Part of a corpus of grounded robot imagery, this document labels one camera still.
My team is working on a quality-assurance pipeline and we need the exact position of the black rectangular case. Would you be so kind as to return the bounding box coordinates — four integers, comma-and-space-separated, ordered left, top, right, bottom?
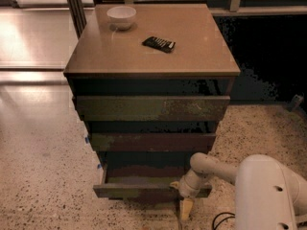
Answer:
142, 36, 176, 54

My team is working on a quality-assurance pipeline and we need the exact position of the middle drawer front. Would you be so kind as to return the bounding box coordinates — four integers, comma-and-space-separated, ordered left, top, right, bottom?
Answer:
89, 133, 216, 151

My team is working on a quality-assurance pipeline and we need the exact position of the drawer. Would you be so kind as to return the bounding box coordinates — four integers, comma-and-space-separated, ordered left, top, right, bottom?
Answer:
92, 164, 213, 200
89, 133, 216, 151
74, 96, 230, 122

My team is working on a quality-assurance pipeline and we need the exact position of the top drawer front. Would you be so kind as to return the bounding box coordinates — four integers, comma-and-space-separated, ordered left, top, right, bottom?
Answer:
74, 96, 230, 122

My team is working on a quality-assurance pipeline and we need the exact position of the black cable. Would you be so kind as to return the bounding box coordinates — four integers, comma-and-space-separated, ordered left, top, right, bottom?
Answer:
212, 212, 236, 230

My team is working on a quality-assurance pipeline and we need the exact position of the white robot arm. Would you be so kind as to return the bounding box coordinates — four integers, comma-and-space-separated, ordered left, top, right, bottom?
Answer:
170, 152, 307, 230

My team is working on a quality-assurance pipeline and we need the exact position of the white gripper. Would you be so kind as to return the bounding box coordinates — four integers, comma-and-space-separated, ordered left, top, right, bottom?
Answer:
169, 170, 203, 220

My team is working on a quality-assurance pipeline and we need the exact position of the brown drawer cabinet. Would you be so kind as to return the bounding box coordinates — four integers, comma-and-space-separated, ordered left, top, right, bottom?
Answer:
64, 5, 240, 166

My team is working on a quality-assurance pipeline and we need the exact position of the white bowl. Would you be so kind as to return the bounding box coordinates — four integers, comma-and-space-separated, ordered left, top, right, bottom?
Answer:
106, 6, 136, 30

